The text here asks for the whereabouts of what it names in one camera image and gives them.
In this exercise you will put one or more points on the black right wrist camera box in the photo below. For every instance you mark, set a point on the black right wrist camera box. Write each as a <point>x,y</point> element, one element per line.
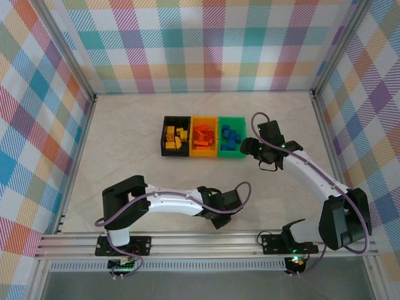
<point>271,132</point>

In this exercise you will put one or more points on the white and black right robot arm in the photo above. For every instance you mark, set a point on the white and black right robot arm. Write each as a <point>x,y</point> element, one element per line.
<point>312,176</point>

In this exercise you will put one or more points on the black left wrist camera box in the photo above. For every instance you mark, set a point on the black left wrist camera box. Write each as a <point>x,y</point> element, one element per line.
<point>232,199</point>

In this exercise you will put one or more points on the black plastic bin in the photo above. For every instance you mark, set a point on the black plastic bin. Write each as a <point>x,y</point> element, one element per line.
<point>164,153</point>

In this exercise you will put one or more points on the plaid fabric backdrop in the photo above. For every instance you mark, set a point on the plaid fabric backdrop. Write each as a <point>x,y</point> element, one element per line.
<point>375,125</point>
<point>25,125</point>
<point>200,47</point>

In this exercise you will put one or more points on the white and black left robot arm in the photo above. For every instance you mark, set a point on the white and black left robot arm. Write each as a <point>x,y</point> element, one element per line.
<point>172,203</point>

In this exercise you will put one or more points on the aluminium mounting rail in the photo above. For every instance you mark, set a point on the aluminium mounting rail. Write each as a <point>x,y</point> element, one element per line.
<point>203,245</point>

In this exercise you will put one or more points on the yellow long lego brick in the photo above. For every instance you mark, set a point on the yellow long lego brick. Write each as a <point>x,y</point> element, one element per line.
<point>178,143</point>

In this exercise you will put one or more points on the orange rounded lego brick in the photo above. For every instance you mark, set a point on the orange rounded lego brick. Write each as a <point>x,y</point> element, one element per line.
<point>210,133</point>

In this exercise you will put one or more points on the green plastic bin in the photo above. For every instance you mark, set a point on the green plastic bin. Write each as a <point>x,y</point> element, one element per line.
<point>232,155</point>

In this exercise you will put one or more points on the blue long lego brick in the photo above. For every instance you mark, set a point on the blue long lego brick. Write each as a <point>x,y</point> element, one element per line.
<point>235,135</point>

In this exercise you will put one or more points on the aluminium side rail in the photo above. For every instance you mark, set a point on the aluminium side rail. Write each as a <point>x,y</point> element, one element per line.
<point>83,131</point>
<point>325,131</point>

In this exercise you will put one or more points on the aluminium frame post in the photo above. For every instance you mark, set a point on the aluminium frame post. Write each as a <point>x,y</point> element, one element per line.
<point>339,47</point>
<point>66,47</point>

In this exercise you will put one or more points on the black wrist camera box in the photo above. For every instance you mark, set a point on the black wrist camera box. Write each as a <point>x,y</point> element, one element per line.
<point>232,199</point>
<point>271,132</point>

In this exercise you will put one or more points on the yellow plastic bin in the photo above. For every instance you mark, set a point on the yellow plastic bin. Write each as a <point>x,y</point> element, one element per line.
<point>203,153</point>

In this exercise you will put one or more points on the black controller board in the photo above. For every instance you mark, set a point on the black controller board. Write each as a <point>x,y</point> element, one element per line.
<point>297,262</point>
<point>123,265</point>

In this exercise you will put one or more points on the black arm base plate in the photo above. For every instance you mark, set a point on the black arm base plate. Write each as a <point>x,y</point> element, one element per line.
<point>272,245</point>
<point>142,245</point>

